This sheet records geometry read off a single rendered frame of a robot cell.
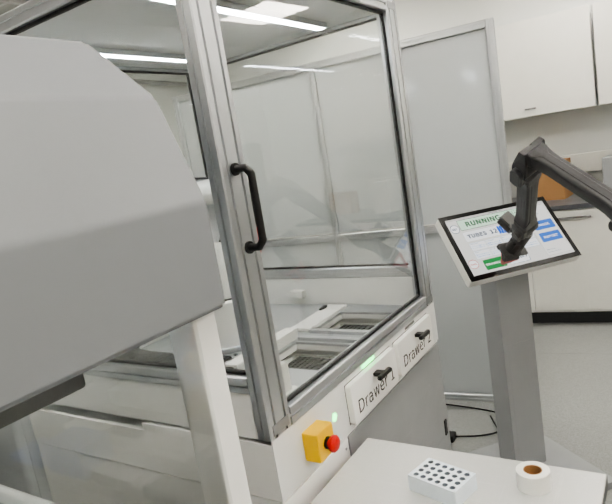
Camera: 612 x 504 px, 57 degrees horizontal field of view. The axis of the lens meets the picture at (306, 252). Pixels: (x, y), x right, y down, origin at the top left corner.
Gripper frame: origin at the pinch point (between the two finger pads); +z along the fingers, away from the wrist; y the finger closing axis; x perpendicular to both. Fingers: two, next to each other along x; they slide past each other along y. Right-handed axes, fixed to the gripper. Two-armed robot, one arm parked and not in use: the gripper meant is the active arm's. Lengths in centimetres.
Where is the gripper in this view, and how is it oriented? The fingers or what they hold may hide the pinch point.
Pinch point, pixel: (502, 262)
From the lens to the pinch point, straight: 231.2
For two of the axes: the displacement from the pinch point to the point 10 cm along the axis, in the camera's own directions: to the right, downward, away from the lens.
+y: -9.5, 1.7, -2.7
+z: -1.3, 5.8, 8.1
